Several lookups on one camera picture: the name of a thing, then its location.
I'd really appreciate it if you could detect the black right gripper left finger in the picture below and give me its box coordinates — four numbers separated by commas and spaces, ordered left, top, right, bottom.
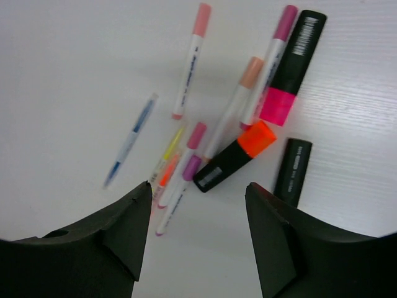
1, 181, 152, 297

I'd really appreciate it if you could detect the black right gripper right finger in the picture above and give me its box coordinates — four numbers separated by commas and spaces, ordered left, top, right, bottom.
245, 183, 396, 297

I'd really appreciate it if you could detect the yellow highlighter black body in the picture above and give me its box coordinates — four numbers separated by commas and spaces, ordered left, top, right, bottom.
273, 138, 313, 207

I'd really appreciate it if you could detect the orange highlighter black body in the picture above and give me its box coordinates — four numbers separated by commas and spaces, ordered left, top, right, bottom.
192, 120, 277, 194

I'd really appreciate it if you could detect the pink highlighter black body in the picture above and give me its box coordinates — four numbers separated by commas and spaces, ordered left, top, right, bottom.
259, 10, 328, 126

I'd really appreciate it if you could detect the orange clear pen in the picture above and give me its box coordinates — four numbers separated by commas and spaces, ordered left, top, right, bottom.
151, 150, 181, 213

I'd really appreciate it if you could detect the yellow clear pen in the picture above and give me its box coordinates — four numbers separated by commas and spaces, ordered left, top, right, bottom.
149, 124, 187, 189

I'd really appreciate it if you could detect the purple cap white pen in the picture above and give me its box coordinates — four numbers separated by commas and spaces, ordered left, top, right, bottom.
155, 154, 202, 236

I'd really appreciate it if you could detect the blue clear pen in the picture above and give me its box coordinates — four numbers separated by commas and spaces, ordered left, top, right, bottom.
103, 93, 159, 188

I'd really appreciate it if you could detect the pink cap white pen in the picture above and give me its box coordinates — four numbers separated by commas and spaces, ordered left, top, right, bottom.
158, 122, 207, 209

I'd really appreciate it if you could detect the peach cap white pen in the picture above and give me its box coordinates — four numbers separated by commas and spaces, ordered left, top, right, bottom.
203, 56, 264, 162

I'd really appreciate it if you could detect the mauve cap white pen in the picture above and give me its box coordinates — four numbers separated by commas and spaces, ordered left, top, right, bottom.
239, 5, 298, 130

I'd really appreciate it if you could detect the light pink cap pen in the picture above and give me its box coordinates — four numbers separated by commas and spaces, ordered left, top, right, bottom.
172, 2, 212, 120

